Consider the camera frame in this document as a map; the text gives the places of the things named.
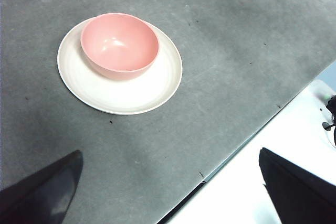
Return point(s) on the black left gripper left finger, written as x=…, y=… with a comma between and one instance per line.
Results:
x=39, y=197

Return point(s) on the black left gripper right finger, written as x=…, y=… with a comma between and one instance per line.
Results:
x=299, y=195

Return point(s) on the red ribbed bowl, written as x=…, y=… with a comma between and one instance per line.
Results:
x=118, y=45

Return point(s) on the white round plate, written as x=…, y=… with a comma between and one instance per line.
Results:
x=126, y=95

